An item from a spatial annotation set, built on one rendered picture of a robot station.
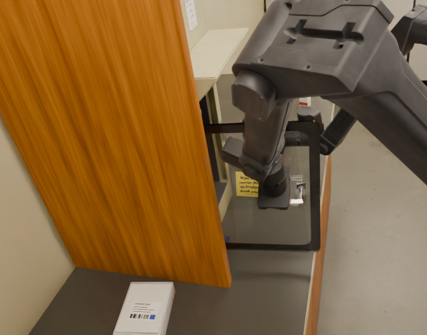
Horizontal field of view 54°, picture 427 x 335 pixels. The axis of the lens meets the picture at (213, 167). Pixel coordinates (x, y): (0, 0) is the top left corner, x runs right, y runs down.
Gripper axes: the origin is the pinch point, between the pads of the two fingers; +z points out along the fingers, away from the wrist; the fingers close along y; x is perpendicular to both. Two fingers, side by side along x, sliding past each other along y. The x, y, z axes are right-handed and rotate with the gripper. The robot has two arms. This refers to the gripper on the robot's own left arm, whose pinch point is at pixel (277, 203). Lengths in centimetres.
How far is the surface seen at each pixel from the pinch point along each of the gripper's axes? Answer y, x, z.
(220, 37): -38.7, -14.6, -16.0
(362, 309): -3, 29, 135
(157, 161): -2.8, -25.2, -15.5
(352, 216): -65, 28, 164
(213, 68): -20.5, -12.2, -24.7
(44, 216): 3, -66, 6
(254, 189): -3.9, -5.9, 1.2
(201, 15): -45, -20, -18
